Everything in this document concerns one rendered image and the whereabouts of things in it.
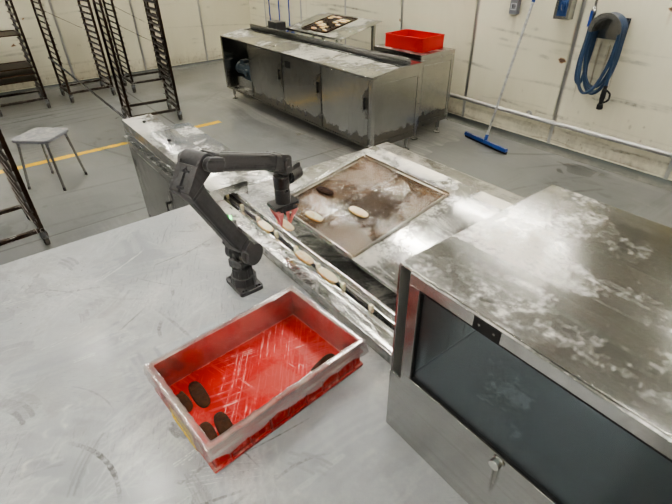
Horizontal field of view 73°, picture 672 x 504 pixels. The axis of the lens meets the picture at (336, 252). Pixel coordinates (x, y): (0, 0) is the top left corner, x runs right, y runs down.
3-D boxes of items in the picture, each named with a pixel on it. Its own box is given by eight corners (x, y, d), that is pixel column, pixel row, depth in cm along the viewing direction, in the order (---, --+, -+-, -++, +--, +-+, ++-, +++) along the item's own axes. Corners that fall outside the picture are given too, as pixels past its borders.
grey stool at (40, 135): (65, 191, 405) (46, 141, 379) (27, 190, 408) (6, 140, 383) (88, 174, 435) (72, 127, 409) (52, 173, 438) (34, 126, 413)
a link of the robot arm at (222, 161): (176, 168, 125) (205, 176, 120) (177, 147, 123) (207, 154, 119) (270, 166, 162) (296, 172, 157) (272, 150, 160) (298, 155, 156)
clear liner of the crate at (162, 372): (149, 390, 121) (139, 364, 115) (294, 306, 148) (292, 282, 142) (213, 481, 100) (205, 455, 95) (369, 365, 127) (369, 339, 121)
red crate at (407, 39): (384, 46, 483) (384, 32, 476) (406, 41, 503) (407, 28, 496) (421, 52, 452) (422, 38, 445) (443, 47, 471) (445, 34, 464)
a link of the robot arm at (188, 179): (154, 182, 119) (182, 190, 115) (183, 143, 124) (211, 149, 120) (231, 261, 157) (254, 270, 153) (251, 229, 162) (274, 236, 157)
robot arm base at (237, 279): (225, 281, 160) (241, 298, 152) (222, 262, 156) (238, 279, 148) (247, 271, 165) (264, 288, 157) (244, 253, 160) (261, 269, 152)
